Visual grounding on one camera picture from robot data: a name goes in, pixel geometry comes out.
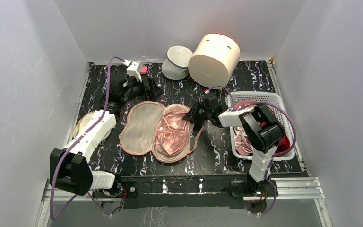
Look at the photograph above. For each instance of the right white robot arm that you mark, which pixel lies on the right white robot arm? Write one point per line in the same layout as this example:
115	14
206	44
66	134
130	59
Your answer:
263	130

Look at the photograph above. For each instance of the pink satin bra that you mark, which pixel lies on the pink satin bra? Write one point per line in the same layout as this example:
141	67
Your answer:
171	134

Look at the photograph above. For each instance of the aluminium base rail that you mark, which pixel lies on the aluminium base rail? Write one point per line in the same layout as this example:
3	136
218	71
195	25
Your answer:
197	202

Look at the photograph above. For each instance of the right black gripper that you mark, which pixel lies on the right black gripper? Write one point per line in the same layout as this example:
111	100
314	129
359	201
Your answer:
197	110

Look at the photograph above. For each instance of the small pink object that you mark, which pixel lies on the small pink object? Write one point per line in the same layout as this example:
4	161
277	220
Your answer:
144	70

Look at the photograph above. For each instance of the cream cylindrical hamper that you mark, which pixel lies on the cream cylindrical hamper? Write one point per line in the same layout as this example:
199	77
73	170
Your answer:
214	60

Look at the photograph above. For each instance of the pink bra in basket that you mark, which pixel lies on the pink bra in basket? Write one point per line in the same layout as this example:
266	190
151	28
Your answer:
242	145

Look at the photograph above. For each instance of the white plastic basket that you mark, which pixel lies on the white plastic basket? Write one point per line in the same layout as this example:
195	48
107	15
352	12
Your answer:
273	98

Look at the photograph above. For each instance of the red garment in basket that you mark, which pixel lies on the red garment in basket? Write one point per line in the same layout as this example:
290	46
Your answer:
283	146

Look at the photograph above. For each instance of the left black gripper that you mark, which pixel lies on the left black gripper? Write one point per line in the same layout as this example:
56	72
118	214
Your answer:
151	93

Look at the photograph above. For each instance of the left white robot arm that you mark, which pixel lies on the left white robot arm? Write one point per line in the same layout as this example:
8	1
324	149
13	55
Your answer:
69	169

